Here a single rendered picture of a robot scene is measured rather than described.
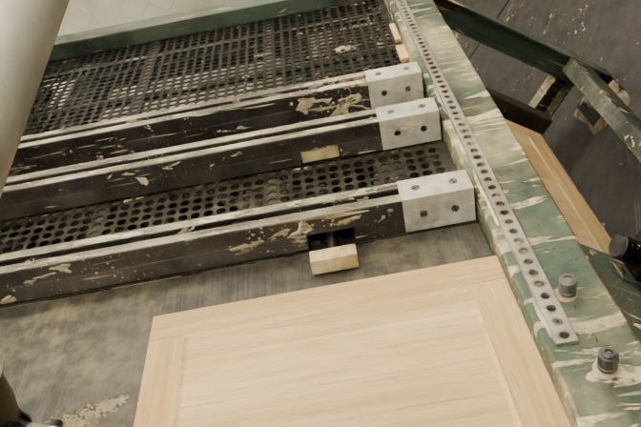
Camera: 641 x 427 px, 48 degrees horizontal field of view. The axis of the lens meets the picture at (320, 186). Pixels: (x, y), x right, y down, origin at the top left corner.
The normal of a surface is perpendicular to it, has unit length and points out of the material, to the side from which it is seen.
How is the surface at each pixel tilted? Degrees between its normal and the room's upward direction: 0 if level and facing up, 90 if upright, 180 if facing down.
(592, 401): 55
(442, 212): 90
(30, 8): 120
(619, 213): 0
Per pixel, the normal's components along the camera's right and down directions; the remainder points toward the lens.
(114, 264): 0.07, 0.55
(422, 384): -0.17, -0.82
